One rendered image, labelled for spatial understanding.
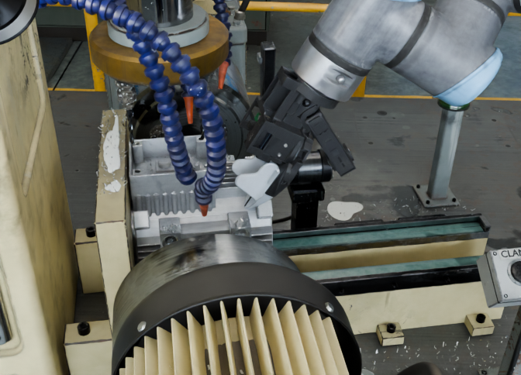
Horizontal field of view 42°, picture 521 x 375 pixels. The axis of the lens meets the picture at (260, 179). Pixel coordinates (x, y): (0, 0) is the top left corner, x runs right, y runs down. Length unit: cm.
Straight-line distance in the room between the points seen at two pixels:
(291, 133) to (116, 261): 28
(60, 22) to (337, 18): 358
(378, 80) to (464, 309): 275
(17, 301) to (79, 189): 66
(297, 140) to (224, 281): 47
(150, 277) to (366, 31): 39
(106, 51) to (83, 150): 85
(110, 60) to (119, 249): 24
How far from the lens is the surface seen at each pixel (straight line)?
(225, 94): 120
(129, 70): 85
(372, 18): 85
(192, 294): 46
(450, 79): 88
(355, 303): 116
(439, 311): 123
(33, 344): 99
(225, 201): 101
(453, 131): 146
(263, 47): 108
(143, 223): 98
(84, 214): 149
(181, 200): 99
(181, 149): 80
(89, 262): 125
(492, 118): 192
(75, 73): 400
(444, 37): 87
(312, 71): 87
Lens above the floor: 168
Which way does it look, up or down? 34 degrees down
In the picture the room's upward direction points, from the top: 1 degrees clockwise
